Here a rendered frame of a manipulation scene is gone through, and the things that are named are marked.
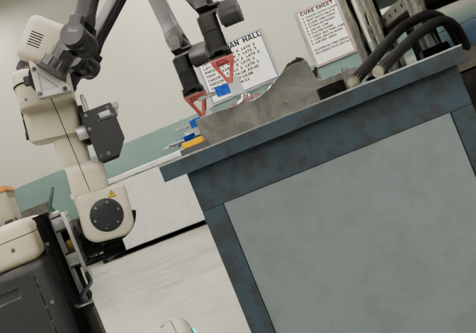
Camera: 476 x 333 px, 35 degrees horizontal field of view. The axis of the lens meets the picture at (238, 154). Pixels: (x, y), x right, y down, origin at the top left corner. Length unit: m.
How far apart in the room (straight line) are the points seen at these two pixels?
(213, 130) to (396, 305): 0.84
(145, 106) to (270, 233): 8.29
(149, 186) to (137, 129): 1.14
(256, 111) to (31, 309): 0.86
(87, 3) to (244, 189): 0.91
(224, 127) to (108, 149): 0.38
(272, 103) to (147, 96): 7.67
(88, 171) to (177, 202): 6.64
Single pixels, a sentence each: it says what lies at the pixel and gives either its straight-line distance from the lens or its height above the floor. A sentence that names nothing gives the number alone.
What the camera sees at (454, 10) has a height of 0.93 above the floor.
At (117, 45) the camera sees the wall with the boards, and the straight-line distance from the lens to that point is 10.02.
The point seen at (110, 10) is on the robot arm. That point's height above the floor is 1.38.
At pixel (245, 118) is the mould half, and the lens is 2.25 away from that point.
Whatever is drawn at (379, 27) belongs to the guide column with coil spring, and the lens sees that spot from 3.19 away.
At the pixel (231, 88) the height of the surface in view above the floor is 0.93.
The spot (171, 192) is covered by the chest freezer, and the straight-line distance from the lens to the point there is 9.00.
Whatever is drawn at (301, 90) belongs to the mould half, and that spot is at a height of 0.85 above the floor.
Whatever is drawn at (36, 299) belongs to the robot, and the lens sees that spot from 2.25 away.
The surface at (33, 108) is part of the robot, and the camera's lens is 2.40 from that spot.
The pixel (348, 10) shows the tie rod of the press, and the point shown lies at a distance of 3.60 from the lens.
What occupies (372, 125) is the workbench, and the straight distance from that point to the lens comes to 1.66.
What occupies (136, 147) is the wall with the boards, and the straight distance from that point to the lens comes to 9.95.
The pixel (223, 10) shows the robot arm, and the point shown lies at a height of 1.14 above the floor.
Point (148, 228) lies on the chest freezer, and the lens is 9.13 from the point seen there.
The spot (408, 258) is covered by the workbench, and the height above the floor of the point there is 0.41.
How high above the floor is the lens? 0.79
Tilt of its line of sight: 1 degrees down
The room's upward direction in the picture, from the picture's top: 22 degrees counter-clockwise
